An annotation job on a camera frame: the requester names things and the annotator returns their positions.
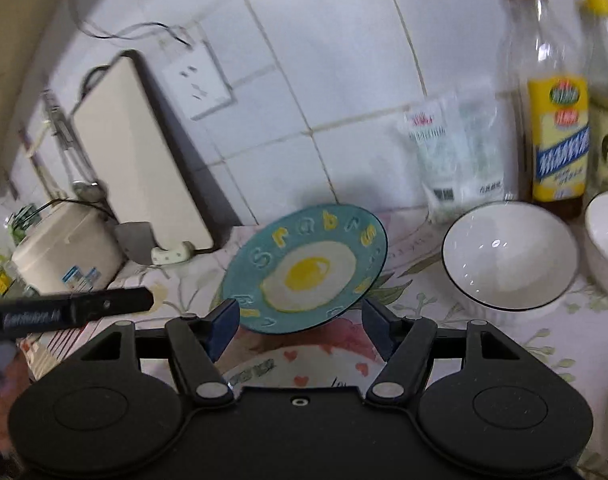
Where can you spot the white floral patterned plate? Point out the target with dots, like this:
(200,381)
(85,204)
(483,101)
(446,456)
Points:
(309,366)

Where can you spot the blue fried egg plate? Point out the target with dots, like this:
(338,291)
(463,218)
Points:
(306,269)

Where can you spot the white salt bag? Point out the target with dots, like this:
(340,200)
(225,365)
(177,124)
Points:
(458,145)

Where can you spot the clear vinegar bottle yellow cap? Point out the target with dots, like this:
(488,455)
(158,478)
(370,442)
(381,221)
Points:
(595,28)

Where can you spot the yellow label oil bottle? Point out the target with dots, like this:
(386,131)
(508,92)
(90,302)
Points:
(550,100)

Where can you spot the white bowl black rim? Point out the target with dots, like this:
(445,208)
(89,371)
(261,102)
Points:
(510,262)

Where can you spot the hand with lilac nails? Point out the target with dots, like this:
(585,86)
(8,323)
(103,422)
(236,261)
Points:
(17,379)

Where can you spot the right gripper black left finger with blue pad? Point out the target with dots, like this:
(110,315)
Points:
(196,344)

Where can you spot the white rice cooker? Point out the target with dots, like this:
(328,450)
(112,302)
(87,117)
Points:
(70,250)

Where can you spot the hanging metal ladles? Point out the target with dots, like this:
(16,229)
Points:
(82,178)

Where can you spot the white wall power socket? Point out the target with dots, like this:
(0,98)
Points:
(196,82)

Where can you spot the white cutting board dark rim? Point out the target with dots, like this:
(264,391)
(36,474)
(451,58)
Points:
(141,156)

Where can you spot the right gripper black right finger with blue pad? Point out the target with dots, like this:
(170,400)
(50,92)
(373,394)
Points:
(405,346)

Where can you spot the grey cleaver white handle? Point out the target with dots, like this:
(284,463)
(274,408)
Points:
(138,243)

